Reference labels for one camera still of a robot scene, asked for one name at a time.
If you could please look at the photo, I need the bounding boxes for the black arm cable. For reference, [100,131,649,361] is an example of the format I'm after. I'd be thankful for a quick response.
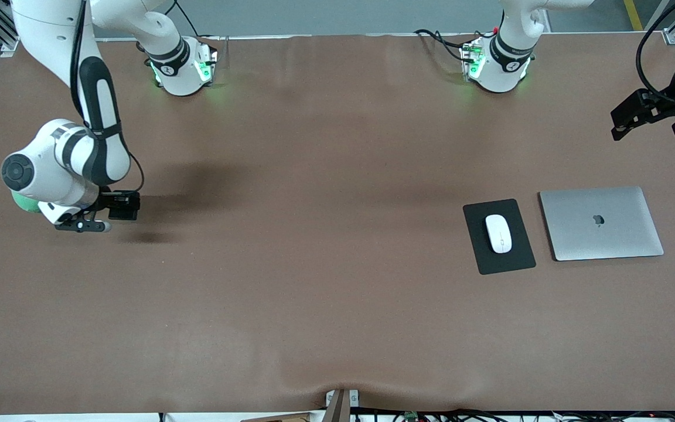
[635,0,675,109]
[70,0,145,194]

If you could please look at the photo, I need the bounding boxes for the green dinosaur plush toy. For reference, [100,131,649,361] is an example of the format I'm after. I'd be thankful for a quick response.
[11,190,42,213]

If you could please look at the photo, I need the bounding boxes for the white computer mouse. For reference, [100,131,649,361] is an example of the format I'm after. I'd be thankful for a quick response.
[485,214,513,254]

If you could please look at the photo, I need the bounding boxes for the silver closed laptop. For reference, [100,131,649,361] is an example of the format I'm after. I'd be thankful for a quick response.
[538,186,664,262]

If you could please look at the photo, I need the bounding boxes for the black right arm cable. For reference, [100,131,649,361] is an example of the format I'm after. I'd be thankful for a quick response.
[70,0,145,194]

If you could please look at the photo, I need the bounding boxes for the black base power cable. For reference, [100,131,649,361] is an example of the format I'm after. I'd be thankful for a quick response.
[414,28,468,62]

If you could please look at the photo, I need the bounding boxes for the brown table cover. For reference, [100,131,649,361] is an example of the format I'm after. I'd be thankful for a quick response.
[0,33,675,414]

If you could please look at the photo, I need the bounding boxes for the black phone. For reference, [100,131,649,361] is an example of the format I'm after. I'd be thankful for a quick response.
[108,191,141,222]

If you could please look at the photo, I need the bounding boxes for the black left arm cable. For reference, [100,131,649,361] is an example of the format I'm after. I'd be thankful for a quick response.
[635,0,675,109]

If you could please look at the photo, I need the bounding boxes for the black mouse pad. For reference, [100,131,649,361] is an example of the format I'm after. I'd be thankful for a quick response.
[463,199,537,275]

